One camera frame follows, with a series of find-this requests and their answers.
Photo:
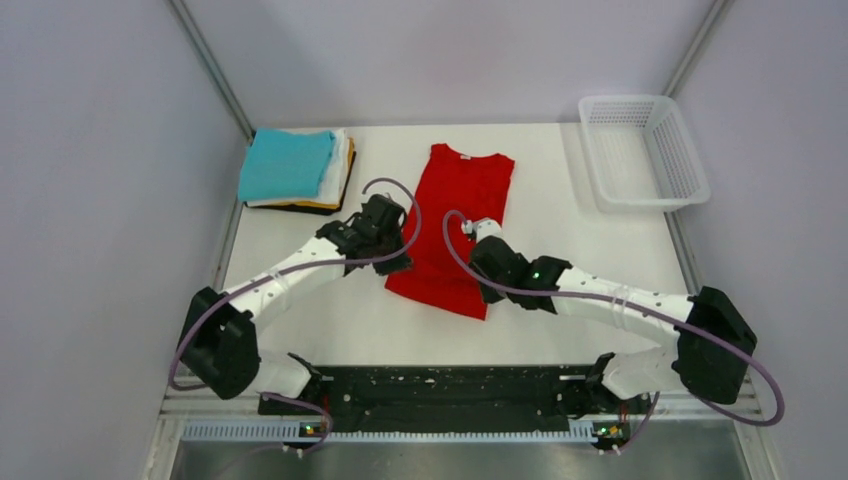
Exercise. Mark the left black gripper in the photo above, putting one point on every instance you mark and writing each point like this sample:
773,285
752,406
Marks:
393,266

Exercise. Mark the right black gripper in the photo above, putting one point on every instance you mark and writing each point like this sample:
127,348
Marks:
491,298

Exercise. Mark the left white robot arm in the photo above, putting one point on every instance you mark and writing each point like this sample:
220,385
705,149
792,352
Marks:
219,342

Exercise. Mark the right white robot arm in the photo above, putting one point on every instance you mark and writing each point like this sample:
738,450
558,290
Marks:
698,339

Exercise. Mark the folded white t-shirt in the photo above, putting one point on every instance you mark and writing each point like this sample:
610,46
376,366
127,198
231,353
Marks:
297,171

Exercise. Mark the folded teal t-shirt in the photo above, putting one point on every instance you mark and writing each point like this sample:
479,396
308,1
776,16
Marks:
281,164

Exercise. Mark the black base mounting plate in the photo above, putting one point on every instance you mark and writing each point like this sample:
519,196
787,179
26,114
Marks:
445,399

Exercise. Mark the white plastic basket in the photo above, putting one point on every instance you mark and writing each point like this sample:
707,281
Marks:
639,154

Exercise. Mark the white slotted cable duct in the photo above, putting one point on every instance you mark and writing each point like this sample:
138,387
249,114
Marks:
296,432

